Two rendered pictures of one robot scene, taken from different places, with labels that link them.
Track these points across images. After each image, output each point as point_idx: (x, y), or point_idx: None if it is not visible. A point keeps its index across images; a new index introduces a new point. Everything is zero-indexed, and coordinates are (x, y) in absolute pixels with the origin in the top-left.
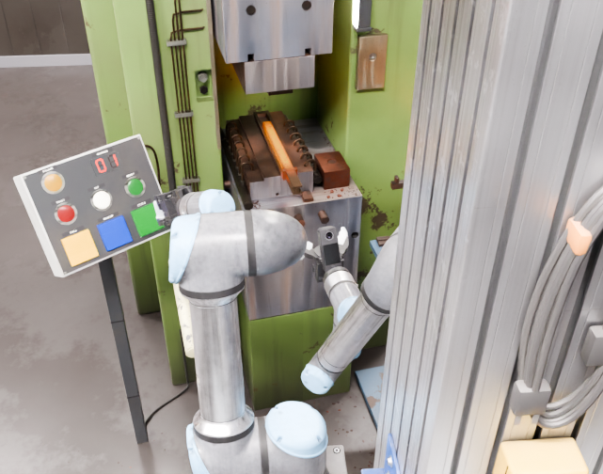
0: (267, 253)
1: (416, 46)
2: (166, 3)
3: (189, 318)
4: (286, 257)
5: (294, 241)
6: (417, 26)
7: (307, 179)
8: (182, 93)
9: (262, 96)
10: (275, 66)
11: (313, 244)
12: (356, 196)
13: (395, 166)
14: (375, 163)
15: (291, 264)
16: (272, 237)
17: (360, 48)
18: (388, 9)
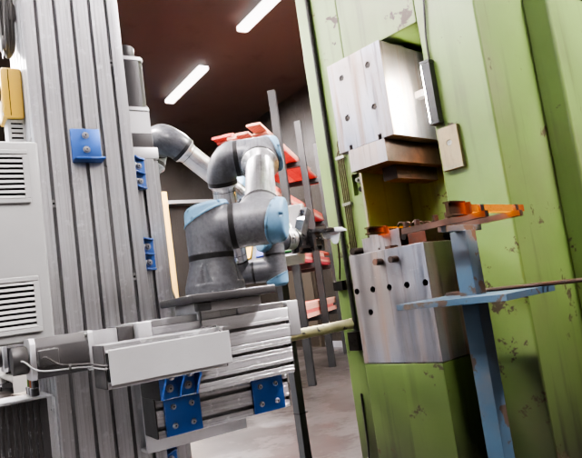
0: None
1: (485, 129)
2: (336, 136)
3: (303, 328)
4: (154, 137)
5: (162, 132)
6: (481, 114)
7: (395, 235)
8: (347, 191)
9: None
10: (363, 150)
11: (396, 289)
12: (419, 243)
13: (498, 242)
14: (478, 238)
15: (162, 146)
16: (152, 127)
17: (438, 138)
18: (457, 106)
